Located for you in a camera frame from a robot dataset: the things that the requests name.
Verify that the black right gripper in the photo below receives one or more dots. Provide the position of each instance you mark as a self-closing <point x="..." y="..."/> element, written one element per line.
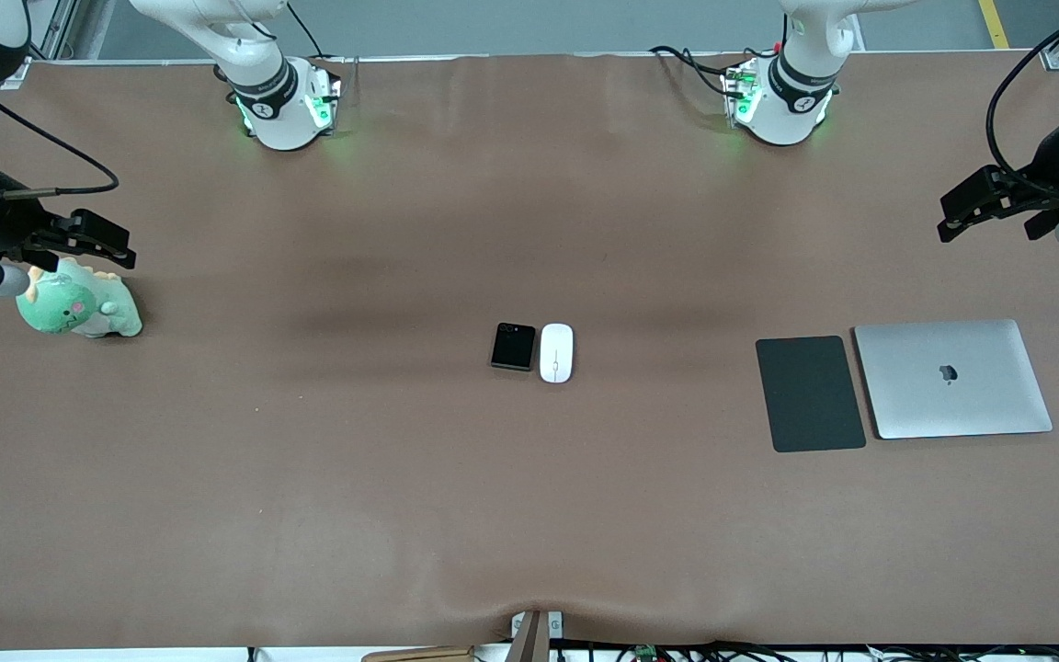
<point x="4" y="226"/>

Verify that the white computer mouse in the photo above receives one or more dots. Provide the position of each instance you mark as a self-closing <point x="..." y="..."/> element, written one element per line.
<point x="556" y="354"/>

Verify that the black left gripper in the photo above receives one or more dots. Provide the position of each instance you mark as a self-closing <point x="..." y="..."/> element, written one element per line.
<point x="1051" y="159"/>

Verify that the silver laptop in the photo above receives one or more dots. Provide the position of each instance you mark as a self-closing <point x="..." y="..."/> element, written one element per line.
<point x="952" y="405"/>

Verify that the silver metal clamp bracket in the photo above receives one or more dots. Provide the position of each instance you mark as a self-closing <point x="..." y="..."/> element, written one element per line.
<point x="555" y="625"/>

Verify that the black flip phone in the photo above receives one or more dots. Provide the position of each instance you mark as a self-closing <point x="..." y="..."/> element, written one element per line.
<point x="513" y="347"/>

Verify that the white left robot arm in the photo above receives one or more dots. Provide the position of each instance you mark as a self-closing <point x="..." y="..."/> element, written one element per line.
<point x="787" y="119"/>

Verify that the brown table cover sheet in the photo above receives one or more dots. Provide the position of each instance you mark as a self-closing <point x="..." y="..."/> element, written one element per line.
<point x="529" y="515"/>

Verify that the green dinosaur plush toy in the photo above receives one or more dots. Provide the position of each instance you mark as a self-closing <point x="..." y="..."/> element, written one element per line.
<point x="70" y="308"/>

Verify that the wooden board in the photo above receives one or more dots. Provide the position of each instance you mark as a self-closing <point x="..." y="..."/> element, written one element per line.
<point x="419" y="655"/>

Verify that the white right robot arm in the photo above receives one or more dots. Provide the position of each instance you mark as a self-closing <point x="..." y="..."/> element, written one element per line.
<point x="272" y="119"/>

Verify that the black mouse pad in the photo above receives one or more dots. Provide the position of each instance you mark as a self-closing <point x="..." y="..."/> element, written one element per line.
<point x="810" y="395"/>

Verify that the dark camera stand pole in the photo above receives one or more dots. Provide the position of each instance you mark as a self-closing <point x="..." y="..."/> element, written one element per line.
<point x="529" y="644"/>

